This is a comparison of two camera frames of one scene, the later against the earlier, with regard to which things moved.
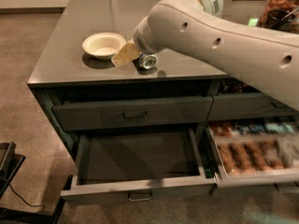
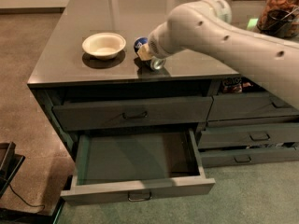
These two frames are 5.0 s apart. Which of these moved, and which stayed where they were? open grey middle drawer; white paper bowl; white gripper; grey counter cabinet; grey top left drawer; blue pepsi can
Moved: white gripper; blue pepsi can
Stayed: grey top left drawer; white paper bowl; grey counter cabinet; open grey middle drawer
